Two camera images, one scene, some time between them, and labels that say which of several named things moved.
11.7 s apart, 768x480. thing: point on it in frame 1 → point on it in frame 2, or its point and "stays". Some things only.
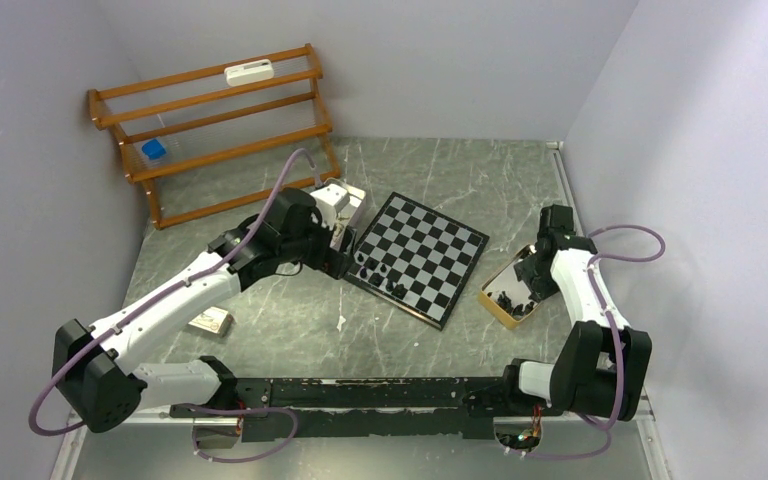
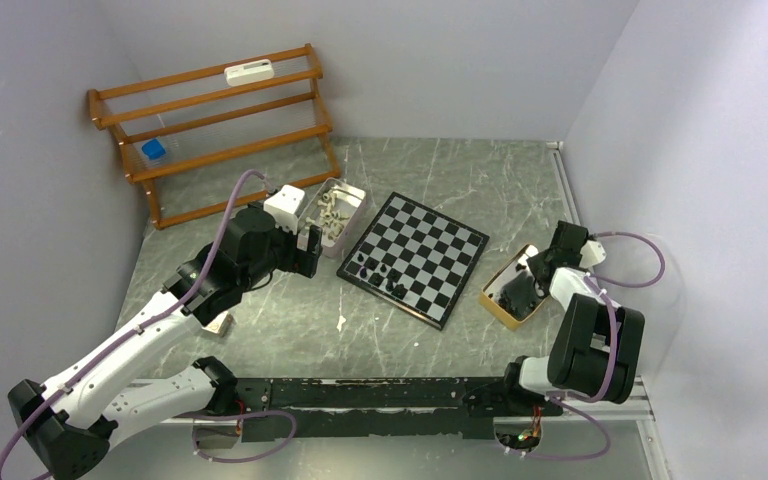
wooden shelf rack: [222, 135] stays
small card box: [214, 319] stays
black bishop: [376, 279] stays
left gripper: [336, 263] → [304, 261]
